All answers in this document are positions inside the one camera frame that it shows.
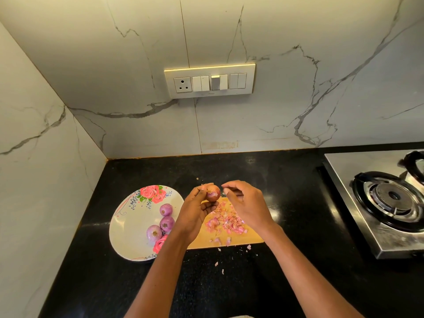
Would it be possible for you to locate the black stone countertop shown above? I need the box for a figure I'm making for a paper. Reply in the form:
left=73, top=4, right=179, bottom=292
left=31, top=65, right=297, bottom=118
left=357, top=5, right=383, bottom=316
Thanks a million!
left=38, top=142, right=424, bottom=318

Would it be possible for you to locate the person's left hand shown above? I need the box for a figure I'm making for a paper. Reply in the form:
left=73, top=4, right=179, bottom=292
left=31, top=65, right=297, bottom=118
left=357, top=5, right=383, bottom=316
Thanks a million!
left=171, top=182, right=221, bottom=246

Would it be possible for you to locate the person's right hand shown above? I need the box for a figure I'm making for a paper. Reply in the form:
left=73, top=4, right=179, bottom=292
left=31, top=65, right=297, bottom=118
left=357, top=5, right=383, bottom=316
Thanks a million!
left=220, top=180, right=276, bottom=237

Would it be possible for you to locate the pile of onion peels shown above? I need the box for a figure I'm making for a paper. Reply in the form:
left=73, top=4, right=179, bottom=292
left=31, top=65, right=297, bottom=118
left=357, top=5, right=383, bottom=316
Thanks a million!
left=204, top=207, right=253, bottom=276

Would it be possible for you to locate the person's left forearm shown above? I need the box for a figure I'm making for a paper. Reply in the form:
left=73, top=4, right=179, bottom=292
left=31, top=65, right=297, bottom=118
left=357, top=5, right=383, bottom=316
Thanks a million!
left=125, top=235, right=196, bottom=318

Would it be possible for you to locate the stainless steel gas stove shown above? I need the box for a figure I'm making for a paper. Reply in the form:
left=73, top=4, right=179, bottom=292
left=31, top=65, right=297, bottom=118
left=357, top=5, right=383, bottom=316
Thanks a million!
left=323, top=150, right=424, bottom=260

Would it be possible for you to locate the black stove burner grate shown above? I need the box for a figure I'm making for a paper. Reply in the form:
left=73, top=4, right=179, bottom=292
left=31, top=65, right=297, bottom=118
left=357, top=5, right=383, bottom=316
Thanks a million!
left=351, top=170, right=424, bottom=232
left=401, top=151, right=424, bottom=183

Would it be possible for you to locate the wooden cutting board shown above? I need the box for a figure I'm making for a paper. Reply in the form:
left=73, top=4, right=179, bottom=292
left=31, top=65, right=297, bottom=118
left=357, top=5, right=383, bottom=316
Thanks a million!
left=187, top=195, right=264, bottom=250

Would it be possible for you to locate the white wall switch panel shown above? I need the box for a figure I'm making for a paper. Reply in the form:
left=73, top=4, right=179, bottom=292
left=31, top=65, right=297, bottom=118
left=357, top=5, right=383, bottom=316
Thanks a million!
left=163, top=63, right=257, bottom=99

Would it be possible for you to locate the person's right forearm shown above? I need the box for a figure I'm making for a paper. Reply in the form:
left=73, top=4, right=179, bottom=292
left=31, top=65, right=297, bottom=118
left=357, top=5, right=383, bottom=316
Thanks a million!
left=257, top=224, right=364, bottom=318

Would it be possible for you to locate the white floral plate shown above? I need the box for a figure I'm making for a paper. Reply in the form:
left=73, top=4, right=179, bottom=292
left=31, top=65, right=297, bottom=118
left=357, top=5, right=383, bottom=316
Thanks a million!
left=109, top=185, right=185, bottom=262

